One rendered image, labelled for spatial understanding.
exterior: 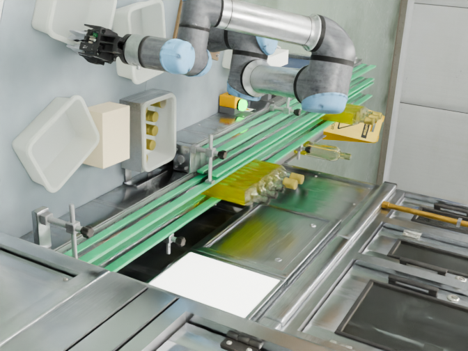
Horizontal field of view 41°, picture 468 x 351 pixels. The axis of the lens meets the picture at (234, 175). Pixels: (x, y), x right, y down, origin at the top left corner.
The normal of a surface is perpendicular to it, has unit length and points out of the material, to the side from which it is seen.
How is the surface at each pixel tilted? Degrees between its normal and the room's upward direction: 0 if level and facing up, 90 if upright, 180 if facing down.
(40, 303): 90
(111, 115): 0
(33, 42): 0
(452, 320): 90
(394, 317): 90
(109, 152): 0
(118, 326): 90
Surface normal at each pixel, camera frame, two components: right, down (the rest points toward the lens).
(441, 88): -0.48, 0.31
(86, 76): 0.87, 0.22
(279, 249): 0.04, -0.93
